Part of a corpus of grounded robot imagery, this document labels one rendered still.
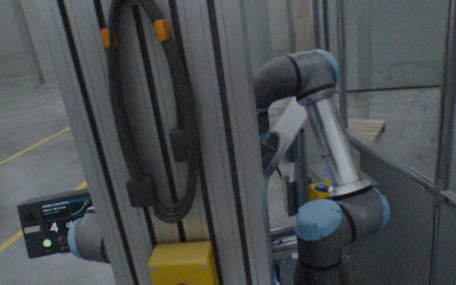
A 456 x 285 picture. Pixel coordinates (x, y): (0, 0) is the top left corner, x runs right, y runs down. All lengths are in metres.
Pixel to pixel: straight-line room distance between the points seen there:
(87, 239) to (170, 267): 0.60
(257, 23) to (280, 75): 7.75
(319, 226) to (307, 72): 0.40
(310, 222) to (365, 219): 0.16
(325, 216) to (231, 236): 0.44
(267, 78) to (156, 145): 0.55
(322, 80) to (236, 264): 0.61
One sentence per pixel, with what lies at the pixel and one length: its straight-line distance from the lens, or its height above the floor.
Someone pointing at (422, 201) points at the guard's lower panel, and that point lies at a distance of 1.81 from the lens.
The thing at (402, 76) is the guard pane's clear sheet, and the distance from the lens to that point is 1.78.
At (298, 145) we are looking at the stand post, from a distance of 1.92.
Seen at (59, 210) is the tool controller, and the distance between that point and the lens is 1.40.
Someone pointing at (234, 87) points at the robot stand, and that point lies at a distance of 0.48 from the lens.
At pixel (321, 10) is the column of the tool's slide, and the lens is 2.14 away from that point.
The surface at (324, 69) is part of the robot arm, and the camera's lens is 1.07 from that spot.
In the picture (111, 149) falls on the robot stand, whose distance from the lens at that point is 0.54.
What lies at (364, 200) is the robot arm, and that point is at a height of 1.26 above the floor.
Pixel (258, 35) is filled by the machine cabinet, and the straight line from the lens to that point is 8.76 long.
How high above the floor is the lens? 1.78
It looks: 20 degrees down
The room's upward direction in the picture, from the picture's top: 8 degrees counter-clockwise
